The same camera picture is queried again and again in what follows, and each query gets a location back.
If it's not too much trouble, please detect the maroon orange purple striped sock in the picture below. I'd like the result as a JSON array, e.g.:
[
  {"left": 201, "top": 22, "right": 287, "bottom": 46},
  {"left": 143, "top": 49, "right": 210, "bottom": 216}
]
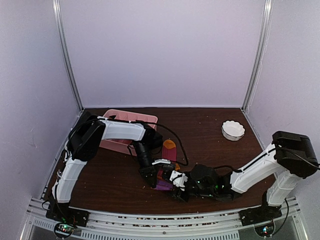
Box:
[{"left": 154, "top": 139, "right": 180, "bottom": 191}]

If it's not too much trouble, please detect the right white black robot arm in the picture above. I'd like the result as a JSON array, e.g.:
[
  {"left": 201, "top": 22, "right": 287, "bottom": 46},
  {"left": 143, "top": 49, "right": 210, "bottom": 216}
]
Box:
[{"left": 169, "top": 131, "right": 320, "bottom": 221}]

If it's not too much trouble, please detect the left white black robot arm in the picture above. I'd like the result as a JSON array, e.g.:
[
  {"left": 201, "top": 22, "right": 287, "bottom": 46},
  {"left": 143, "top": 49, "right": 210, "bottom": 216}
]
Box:
[{"left": 46, "top": 111, "right": 188, "bottom": 223}]

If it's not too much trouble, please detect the pink divided organizer tray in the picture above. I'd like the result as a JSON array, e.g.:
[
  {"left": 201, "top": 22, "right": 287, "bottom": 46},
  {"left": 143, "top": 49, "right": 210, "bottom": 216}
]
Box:
[{"left": 99, "top": 109, "right": 158, "bottom": 155}]

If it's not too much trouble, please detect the white scalloped ceramic bowl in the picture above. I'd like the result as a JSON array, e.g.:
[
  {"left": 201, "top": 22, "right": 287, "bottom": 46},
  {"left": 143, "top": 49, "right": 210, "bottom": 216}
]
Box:
[{"left": 221, "top": 120, "right": 246, "bottom": 142}]

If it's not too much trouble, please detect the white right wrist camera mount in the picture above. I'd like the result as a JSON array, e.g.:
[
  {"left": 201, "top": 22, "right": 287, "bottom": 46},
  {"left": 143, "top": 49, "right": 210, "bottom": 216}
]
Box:
[{"left": 168, "top": 170, "right": 189, "bottom": 192}]

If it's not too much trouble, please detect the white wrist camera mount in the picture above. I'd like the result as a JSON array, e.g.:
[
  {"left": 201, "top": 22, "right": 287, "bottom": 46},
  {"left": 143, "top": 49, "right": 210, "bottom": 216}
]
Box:
[
  {"left": 152, "top": 158, "right": 171, "bottom": 166},
  {"left": 168, "top": 170, "right": 189, "bottom": 192}
]

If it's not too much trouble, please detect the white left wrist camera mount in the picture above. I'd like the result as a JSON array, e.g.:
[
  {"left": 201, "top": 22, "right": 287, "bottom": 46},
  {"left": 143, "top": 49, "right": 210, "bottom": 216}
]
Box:
[{"left": 152, "top": 158, "right": 171, "bottom": 166}]

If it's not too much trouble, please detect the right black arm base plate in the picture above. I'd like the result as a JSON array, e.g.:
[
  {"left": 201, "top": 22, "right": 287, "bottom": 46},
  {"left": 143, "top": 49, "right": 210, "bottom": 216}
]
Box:
[{"left": 238, "top": 205, "right": 282, "bottom": 226}]

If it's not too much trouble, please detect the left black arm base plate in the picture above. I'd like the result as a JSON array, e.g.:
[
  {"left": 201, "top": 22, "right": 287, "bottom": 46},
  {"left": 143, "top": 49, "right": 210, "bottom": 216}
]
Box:
[{"left": 45, "top": 208, "right": 90, "bottom": 227}]

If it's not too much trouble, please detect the left aluminium frame post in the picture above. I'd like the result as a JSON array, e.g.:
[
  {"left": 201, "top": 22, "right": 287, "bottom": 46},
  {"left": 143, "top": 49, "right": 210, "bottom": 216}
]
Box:
[{"left": 52, "top": 0, "right": 84, "bottom": 112}]

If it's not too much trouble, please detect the aluminium frame post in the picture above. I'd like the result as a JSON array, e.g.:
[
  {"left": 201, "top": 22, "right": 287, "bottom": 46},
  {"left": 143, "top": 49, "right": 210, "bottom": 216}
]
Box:
[
  {"left": 242, "top": 0, "right": 274, "bottom": 114},
  {"left": 52, "top": 0, "right": 84, "bottom": 112}
]

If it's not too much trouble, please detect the right aluminium frame post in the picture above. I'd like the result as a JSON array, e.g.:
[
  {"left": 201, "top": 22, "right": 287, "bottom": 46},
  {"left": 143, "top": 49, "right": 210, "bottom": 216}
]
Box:
[{"left": 242, "top": 0, "right": 274, "bottom": 114}]

